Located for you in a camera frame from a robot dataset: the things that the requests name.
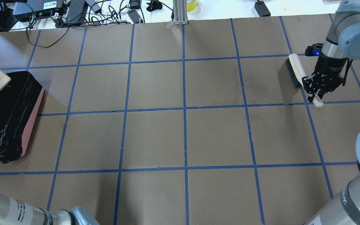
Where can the black power adapter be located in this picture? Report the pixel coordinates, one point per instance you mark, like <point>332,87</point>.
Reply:
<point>135,17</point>

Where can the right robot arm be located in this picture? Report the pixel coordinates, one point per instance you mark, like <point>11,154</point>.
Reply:
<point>342,46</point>

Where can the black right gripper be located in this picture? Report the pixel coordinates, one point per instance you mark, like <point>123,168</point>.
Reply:
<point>329,65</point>

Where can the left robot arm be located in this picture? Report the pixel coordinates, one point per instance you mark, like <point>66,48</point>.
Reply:
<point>15,212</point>

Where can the bin with black bag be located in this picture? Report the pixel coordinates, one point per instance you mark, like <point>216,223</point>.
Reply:
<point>18,100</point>

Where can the white hand brush black bristles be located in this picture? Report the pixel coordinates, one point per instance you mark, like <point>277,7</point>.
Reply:
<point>299,79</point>

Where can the yellow tape roll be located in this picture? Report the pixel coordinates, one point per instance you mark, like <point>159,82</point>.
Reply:
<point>192,5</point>

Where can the aluminium frame post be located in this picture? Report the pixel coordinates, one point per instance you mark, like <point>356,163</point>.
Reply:
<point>180,16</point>

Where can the black power brick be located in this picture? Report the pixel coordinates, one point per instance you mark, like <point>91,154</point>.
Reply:
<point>76,12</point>

